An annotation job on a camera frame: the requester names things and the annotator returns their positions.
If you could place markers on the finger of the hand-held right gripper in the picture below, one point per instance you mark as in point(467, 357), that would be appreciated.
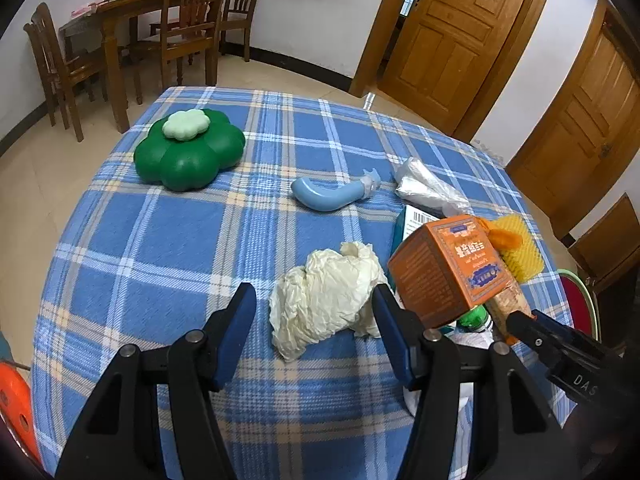
point(525, 327)

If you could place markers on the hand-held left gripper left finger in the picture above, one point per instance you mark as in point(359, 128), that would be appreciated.
point(235, 330)

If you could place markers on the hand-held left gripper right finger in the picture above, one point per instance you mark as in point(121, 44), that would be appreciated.
point(390, 330)

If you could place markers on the tan textured block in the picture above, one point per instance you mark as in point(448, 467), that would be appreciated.
point(507, 302)

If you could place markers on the cream paper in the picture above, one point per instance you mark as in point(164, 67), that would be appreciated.
point(325, 300)

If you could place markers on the orange cardboard box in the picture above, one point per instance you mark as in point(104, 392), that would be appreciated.
point(440, 270)

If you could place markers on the red round stool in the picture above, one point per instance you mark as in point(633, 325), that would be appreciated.
point(575, 300)

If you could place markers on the yellow ribbed sponge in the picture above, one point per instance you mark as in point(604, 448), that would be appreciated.
point(522, 255)

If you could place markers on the orange cloth bundle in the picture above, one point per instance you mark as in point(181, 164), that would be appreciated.
point(505, 237)

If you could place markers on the blue plaid tablecloth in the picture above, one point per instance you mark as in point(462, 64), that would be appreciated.
point(175, 260)

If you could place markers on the teal and white box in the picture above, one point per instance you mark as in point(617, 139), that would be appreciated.
point(414, 221)

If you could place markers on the wooden furniture panel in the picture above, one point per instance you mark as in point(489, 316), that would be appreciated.
point(610, 245)

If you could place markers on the clear crumpled plastic bag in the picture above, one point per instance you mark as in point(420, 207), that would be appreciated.
point(425, 185)

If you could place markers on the green flower-shaped container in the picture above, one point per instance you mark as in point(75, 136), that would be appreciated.
point(190, 160)

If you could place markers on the light green flower-shaped lid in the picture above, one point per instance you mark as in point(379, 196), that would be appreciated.
point(185, 125)

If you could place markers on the closed wooden door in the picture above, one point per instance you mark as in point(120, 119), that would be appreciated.
point(585, 125)

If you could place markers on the orange plastic stool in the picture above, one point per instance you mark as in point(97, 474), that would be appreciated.
point(15, 410)

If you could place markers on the open wooden door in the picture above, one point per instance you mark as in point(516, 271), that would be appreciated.
point(450, 45)

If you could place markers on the wooden dining chair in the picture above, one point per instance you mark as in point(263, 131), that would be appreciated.
point(190, 35)
point(75, 70)
point(245, 0)

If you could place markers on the wooden dining table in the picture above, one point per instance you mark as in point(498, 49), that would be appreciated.
point(125, 10)

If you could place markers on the pink packet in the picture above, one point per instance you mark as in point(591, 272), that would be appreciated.
point(82, 10)

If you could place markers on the wooden door frame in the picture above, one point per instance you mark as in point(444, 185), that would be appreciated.
point(377, 40)

